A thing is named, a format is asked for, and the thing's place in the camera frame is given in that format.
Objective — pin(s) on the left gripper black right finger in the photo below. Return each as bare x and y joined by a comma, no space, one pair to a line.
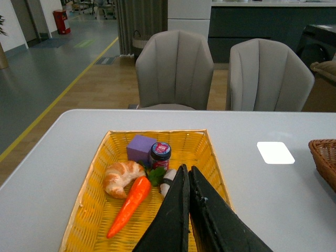
216,227

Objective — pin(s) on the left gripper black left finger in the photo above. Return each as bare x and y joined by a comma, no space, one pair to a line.
170,228

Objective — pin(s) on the yellow woven basket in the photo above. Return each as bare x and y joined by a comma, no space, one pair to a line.
94,210

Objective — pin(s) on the brown wicker basket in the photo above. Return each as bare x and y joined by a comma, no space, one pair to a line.
323,152

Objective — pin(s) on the toy orange carrot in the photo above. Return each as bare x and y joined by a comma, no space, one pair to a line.
137,194

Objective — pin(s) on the toy sushi piece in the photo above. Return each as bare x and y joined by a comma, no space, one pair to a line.
167,181

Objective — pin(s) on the toy croissant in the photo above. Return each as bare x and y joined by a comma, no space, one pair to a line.
118,175

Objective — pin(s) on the small dark jar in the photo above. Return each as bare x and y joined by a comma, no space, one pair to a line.
160,154

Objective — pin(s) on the purple foam cube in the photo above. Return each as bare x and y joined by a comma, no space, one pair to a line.
139,149

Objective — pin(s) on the right grey upholstered chair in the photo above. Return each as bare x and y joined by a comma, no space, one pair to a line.
266,75

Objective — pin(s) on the grey upholstered chair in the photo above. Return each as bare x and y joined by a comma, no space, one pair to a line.
175,71
266,75

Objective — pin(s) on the left grey upholstered chair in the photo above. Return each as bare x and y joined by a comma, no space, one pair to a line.
175,71

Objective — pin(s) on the dark round bin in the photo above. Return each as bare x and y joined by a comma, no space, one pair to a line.
138,43

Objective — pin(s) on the dark kitchen counter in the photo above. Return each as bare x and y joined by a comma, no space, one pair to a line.
233,22

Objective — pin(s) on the grey curtain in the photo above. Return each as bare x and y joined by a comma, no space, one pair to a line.
139,20

